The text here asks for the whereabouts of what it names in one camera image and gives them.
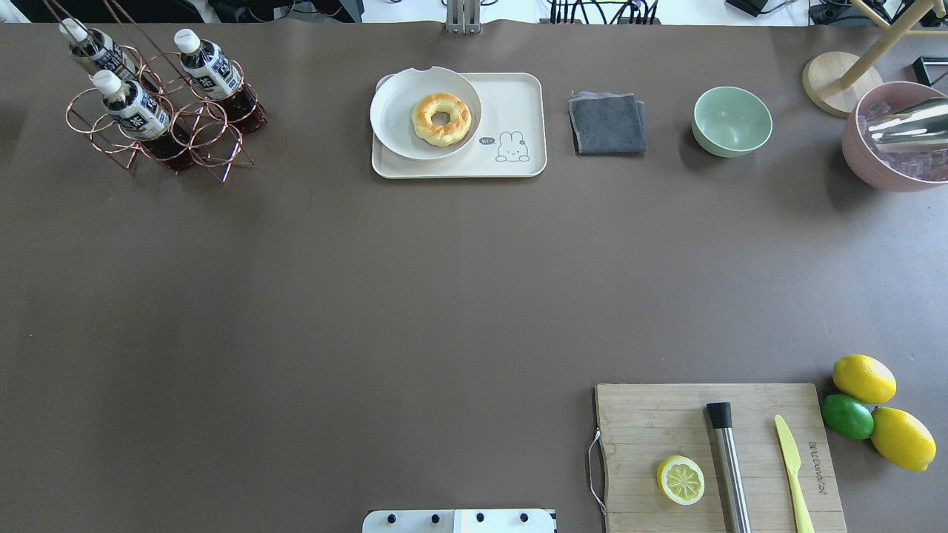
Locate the grey folded cloth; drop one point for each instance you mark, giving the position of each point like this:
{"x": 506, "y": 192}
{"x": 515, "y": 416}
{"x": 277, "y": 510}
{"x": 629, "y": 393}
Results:
{"x": 608, "y": 123}

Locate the clear ice cubes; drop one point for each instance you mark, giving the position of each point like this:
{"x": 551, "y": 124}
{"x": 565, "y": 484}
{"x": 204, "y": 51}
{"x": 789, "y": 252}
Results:
{"x": 905, "y": 157}

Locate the steel ice scoop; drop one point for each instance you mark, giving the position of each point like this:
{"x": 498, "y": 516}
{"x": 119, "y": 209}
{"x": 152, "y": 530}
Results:
{"x": 921, "y": 127}

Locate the half lemon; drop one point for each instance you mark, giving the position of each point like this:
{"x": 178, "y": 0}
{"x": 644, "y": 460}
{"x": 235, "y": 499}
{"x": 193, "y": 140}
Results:
{"x": 681, "y": 480}

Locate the wooden cup stand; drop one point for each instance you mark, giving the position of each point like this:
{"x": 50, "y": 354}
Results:
{"x": 835, "y": 80}

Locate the tea bottle rear right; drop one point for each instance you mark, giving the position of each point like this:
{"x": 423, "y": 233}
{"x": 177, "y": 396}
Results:
{"x": 219, "y": 80}

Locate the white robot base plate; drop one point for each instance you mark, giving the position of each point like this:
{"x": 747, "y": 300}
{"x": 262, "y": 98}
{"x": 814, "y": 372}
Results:
{"x": 461, "y": 520}

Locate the aluminium frame post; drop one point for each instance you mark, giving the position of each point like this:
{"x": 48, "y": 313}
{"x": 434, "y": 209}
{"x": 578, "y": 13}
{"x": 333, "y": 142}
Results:
{"x": 463, "y": 17}

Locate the green bowl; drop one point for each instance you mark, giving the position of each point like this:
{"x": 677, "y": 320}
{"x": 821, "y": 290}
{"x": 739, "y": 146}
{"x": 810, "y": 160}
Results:
{"x": 730, "y": 122}

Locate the copper wire bottle rack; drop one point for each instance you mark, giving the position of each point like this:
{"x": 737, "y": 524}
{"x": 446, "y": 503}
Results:
{"x": 216, "y": 146}

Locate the yellow lemon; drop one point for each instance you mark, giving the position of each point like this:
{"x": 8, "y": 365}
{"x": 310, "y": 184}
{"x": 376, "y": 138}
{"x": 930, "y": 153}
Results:
{"x": 903, "y": 439}
{"x": 864, "y": 378}

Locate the white round plate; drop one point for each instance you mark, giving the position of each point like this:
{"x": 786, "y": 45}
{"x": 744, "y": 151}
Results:
{"x": 392, "y": 108}

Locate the glazed ring donut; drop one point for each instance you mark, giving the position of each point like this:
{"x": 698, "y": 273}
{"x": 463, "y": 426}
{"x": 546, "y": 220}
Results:
{"x": 441, "y": 135}

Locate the bamboo cutting board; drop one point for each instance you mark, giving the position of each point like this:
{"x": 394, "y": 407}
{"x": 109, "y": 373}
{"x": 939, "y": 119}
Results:
{"x": 642, "y": 424}

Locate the pink bowl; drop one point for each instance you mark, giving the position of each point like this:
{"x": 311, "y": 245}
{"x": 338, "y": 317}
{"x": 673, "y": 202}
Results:
{"x": 860, "y": 155}

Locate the yellow lemon lower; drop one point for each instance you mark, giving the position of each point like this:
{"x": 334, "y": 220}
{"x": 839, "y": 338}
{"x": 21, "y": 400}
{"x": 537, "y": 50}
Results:
{"x": 903, "y": 439}

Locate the yellow lemon upper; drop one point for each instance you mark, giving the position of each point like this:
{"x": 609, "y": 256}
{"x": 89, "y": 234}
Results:
{"x": 864, "y": 378}

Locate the cream tray with bunny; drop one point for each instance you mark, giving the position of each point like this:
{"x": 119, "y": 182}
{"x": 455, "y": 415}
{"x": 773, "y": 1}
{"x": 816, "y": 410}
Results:
{"x": 510, "y": 141}

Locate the tea bottle rear left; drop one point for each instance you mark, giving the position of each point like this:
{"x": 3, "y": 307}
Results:
{"x": 96, "y": 51}

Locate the green lime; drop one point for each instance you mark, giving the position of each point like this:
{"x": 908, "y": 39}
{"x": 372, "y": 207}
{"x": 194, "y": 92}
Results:
{"x": 847, "y": 416}

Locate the steel muddler black tip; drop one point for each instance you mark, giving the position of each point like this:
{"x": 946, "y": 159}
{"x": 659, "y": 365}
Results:
{"x": 735, "y": 502}

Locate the yellow plastic knife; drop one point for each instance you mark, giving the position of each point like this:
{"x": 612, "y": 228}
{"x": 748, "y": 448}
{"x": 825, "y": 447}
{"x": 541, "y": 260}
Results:
{"x": 792, "y": 464}

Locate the tea bottle white cap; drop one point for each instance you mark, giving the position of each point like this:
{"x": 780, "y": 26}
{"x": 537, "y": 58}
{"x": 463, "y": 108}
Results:
{"x": 144, "y": 118}

